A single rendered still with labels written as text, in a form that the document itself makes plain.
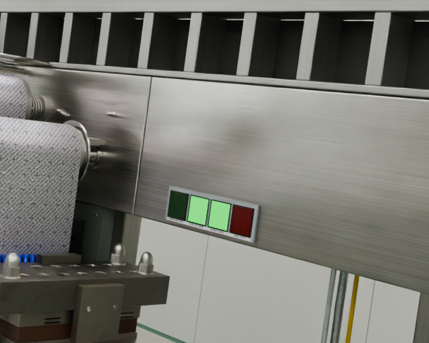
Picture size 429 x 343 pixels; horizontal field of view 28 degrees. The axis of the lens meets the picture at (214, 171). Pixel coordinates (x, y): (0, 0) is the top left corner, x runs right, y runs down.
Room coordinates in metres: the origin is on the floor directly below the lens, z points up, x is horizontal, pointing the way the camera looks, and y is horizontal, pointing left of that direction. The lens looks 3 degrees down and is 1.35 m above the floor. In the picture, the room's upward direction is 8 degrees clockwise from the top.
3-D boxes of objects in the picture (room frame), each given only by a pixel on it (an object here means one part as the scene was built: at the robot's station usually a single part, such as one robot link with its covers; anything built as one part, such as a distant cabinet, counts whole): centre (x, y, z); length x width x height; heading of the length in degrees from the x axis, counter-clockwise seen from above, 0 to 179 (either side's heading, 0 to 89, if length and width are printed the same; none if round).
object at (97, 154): (1.91, 0.29, 1.25); 0.07 x 0.04 x 0.04; 135
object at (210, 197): (1.65, 0.00, 1.18); 0.25 x 0.01 x 0.07; 45
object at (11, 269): (1.54, 0.34, 1.05); 0.04 x 0.04 x 0.04
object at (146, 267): (1.77, 0.12, 1.05); 0.04 x 0.04 x 0.04
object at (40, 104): (2.08, 0.47, 1.33); 0.07 x 0.07 x 0.07; 45
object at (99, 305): (1.63, 0.19, 0.96); 0.10 x 0.03 x 0.11; 135
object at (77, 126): (1.88, 0.32, 1.25); 0.15 x 0.01 x 0.15; 45
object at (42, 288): (1.69, 0.26, 1.00); 0.40 x 0.16 x 0.06; 135
